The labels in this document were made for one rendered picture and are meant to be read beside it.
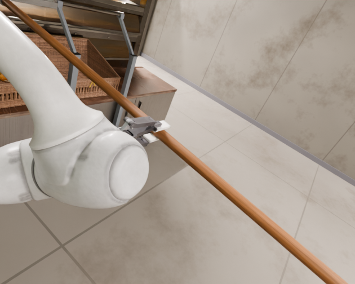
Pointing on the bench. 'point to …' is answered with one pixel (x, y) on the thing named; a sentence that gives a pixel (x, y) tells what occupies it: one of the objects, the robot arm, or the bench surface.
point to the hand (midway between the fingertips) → (156, 131)
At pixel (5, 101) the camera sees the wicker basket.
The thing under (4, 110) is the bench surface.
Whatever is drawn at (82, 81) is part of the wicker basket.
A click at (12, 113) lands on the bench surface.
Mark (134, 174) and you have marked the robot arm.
